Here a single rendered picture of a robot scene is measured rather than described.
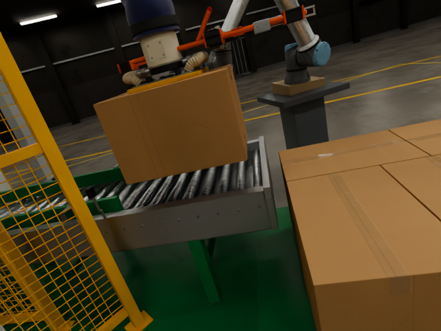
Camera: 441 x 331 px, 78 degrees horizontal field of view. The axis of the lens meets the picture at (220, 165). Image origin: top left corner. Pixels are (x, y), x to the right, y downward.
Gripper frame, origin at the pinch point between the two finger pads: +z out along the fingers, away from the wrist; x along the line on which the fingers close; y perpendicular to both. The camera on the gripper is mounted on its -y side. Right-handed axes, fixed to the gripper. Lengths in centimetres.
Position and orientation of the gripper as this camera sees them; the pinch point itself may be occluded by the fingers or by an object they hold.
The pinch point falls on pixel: (219, 37)
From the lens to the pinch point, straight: 135.6
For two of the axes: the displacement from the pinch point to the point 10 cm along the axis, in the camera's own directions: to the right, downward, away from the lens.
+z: -1.0, 3.9, -9.1
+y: -9.6, 1.9, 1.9
